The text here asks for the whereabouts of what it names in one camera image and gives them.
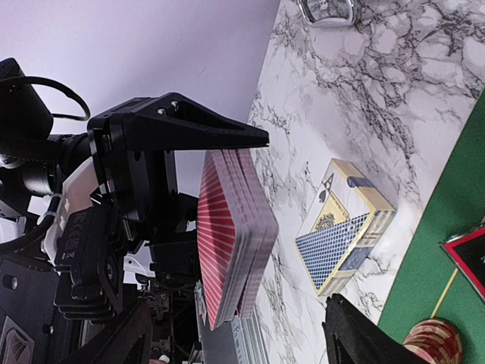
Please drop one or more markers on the red backed card deck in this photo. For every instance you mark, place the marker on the red backed card deck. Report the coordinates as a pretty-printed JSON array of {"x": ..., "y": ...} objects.
[{"x": 236, "y": 230}]

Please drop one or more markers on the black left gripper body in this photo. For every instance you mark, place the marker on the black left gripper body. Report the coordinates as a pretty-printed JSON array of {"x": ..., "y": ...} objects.
[{"x": 138, "y": 204}]

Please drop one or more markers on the aluminium poker case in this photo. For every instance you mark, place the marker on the aluminium poker case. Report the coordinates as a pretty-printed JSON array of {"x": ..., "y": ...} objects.
[{"x": 329, "y": 13}]

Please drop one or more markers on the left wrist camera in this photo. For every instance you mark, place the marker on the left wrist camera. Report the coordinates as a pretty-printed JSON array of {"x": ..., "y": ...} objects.
[{"x": 70, "y": 214}]

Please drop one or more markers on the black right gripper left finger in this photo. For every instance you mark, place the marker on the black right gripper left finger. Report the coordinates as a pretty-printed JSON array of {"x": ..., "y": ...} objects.
[{"x": 127, "y": 339}]

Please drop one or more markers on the round green poker mat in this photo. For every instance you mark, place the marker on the round green poker mat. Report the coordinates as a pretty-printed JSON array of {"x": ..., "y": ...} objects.
[{"x": 456, "y": 206}]

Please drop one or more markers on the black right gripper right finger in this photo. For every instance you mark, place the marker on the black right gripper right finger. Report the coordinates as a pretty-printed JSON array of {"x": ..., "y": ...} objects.
[{"x": 353, "y": 338}]

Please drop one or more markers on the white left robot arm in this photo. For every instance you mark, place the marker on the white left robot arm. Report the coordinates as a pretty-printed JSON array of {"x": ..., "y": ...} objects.
[{"x": 34, "y": 161}]

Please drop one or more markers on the red chip stack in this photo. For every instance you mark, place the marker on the red chip stack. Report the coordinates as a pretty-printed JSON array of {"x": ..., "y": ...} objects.
[{"x": 435, "y": 341}]

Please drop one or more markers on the triangular all in button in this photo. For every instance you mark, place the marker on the triangular all in button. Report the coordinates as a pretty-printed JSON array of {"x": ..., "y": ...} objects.
[{"x": 467, "y": 253}]

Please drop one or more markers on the front aluminium rail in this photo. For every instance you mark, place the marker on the front aluminium rail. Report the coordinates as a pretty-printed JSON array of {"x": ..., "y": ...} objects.
[{"x": 237, "y": 341}]

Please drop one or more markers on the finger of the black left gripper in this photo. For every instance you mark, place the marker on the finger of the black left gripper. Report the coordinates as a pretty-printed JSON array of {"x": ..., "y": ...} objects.
[{"x": 174, "y": 122}]

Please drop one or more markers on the blue card box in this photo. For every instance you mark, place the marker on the blue card box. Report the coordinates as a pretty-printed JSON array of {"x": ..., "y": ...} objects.
[{"x": 344, "y": 223}]

